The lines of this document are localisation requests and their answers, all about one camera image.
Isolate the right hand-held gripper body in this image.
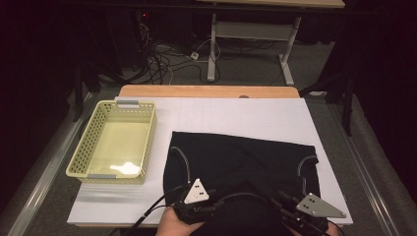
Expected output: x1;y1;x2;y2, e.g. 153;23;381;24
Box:
284;192;347;236

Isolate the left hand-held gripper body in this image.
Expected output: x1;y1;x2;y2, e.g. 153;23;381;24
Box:
173;178;217;225

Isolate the black sleeveless vest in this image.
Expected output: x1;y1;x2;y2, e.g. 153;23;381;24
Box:
162;131;322;236

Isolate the pale yellow plastic basket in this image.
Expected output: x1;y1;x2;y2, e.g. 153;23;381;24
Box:
65;99;157;185

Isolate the person's right hand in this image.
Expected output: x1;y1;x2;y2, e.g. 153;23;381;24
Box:
324;221;346;236

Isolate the person's left hand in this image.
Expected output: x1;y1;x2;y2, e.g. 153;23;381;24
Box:
155;206;205;236

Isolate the white table cover sheet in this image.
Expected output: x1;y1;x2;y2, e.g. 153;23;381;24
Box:
67;96;354;227

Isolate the black metal stand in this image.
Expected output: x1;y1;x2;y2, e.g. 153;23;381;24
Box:
72;60;102;123
299;70;358;138

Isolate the white-framed desk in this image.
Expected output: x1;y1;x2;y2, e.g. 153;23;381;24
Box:
196;0;346;87

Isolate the left hand-held gripper cable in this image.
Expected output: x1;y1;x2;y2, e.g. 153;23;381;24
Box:
107;185;188;236

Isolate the metal floor rail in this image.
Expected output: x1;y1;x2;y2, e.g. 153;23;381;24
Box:
6;92;96;236
328;97;401;236

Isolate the tangle of floor cables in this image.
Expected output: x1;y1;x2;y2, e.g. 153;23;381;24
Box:
136;23;221;85

